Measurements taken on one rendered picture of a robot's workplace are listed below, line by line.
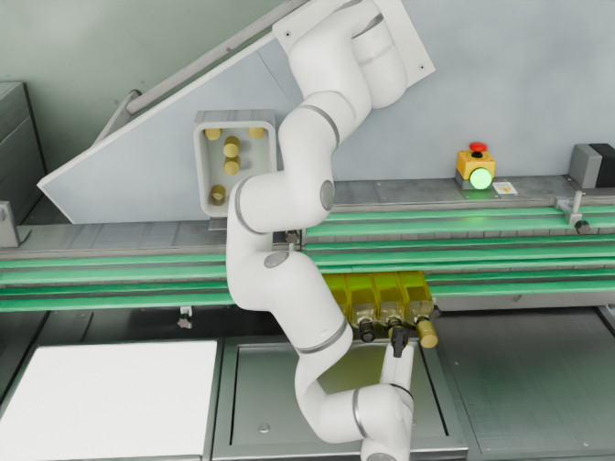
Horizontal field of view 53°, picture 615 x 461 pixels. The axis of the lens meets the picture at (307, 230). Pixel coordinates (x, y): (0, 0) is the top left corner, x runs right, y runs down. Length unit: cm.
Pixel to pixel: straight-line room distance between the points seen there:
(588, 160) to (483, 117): 25
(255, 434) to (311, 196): 57
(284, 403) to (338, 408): 32
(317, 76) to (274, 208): 21
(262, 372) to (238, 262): 50
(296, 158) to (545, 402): 82
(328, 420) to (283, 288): 26
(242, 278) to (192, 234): 62
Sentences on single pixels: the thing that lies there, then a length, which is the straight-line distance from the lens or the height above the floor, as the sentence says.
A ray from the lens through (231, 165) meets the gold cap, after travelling 138.
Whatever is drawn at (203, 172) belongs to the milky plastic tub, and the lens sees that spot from 137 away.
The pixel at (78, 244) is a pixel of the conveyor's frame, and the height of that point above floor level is 85.
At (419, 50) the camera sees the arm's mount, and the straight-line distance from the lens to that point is 134.
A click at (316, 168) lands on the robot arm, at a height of 135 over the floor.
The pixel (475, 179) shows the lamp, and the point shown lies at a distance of 142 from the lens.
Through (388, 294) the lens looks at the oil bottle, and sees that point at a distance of 129.
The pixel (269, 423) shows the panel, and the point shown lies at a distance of 124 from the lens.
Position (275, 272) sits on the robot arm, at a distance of 81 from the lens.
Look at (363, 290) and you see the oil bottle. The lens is 130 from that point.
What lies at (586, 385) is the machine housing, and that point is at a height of 114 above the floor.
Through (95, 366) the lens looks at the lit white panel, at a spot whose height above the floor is 106.
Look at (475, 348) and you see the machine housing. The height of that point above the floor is 100.
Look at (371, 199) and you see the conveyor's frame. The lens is 138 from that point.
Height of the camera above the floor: 207
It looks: 60 degrees down
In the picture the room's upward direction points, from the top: 175 degrees clockwise
